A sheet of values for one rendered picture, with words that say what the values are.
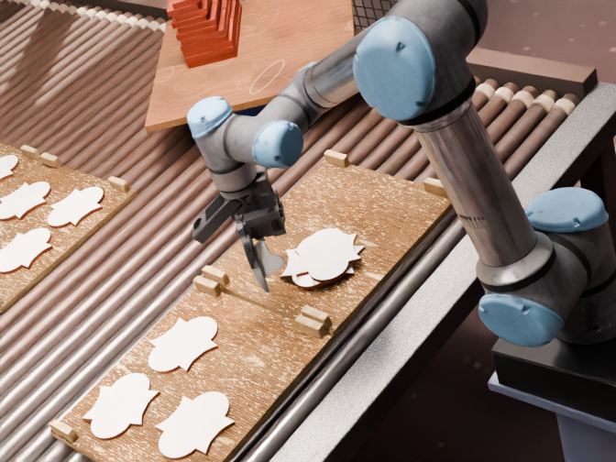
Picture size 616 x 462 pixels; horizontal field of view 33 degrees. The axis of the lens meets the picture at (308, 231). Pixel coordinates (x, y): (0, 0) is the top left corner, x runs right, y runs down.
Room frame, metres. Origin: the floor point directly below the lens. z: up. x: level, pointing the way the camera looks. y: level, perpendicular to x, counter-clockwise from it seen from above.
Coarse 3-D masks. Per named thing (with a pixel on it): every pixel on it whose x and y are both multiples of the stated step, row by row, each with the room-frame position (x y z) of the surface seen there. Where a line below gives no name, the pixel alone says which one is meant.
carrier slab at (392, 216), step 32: (320, 192) 1.76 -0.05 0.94; (352, 192) 1.73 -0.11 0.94; (384, 192) 1.69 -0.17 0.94; (416, 192) 1.65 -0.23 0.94; (288, 224) 1.70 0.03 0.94; (320, 224) 1.66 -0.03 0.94; (352, 224) 1.63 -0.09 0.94; (384, 224) 1.59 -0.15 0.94; (416, 224) 1.56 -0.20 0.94; (224, 256) 1.67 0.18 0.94; (384, 256) 1.50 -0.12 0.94; (224, 288) 1.58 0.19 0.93; (256, 288) 1.54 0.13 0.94; (288, 288) 1.51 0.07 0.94; (352, 288) 1.45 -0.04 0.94
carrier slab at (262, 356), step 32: (160, 320) 1.55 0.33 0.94; (224, 320) 1.49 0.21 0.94; (256, 320) 1.46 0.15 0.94; (288, 320) 1.43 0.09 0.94; (128, 352) 1.49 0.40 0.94; (224, 352) 1.40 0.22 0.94; (256, 352) 1.37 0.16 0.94; (288, 352) 1.35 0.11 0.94; (320, 352) 1.32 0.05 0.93; (96, 384) 1.44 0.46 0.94; (160, 384) 1.38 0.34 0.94; (192, 384) 1.35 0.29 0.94; (224, 384) 1.33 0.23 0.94; (256, 384) 1.30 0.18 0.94; (288, 384) 1.27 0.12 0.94; (64, 416) 1.39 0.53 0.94; (160, 416) 1.30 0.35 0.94; (256, 416) 1.23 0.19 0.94; (96, 448) 1.28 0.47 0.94; (128, 448) 1.26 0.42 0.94; (224, 448) 1.18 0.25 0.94
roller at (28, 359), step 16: (208, 192) 1.93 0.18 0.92; (192, 208) 1.90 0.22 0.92; (176, 224) 1.87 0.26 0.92; (160, 240) 1.83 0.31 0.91; (144, 256) 1.80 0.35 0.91; (128, 272) 1.77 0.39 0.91; (96, 288) 1.74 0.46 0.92; (112, 288) 1.74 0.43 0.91; (80, 304) 1.71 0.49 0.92; (96, 304) 1.70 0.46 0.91; (64, 320) 1.68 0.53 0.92; (80, 320) 1.68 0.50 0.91; (48, 336) 1.64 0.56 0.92; (64, 336) 1.65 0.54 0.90; (32, 352) 1.62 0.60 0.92; (48, 352) 1.62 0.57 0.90; (16, 368) 1.59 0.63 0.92; (0, 384) 1.56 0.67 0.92
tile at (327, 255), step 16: (320, 240) 1.58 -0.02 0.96; (336, 240) 1.56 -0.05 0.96; (352, 240) 1.55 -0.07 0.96; (304, 256) 1.55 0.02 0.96; (320, 256) 1.54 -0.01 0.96; (336, 256) 1.52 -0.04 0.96; (352, 256) 1.51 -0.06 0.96; (304, 272) 1.51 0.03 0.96; (320, 272) 1.49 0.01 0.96; (336, 272) 1.48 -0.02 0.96
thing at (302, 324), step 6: (300, 318) 1.39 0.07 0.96; (306, 318) 1.38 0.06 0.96; (300, 324) 1.38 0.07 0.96; (306, 324) 1.37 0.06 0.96; (312, 324) 1.36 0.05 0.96; (318, 324) 1.36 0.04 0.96; (300, 330) 1.38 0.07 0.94; (306, 330) 1.37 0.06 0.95; (312, 330) 1.36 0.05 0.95; (318, 330) 1.35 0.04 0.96; (324, 330) 1.36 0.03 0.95; (318, 336) 1.35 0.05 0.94
